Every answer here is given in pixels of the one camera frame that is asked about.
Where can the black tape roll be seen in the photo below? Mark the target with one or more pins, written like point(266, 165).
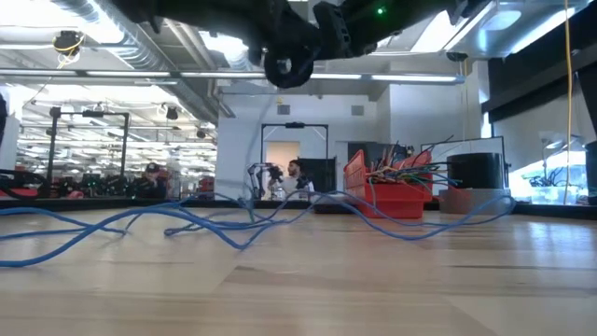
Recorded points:
point(476, 170)

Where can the black security camera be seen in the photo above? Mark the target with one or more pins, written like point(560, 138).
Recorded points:
point(456, 56)

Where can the black frame rig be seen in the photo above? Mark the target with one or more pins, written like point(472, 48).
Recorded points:
point(93, 114)
point(295, 125)

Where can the red plastic bin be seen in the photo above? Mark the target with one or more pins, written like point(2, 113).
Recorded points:
point(396, 200)

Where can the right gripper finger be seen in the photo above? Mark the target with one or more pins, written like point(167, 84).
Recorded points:
point(294, 23)
point(333, 32)

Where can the black bin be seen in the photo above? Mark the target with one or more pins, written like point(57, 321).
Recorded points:
point(592, 172)

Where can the black aluminium table frame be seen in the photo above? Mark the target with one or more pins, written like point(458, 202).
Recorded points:
point(46, 204)

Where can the long ceiling light strip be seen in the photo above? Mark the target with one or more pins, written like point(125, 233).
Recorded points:
point(396, 78)

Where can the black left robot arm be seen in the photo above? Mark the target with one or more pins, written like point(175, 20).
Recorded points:
point(186, 11)

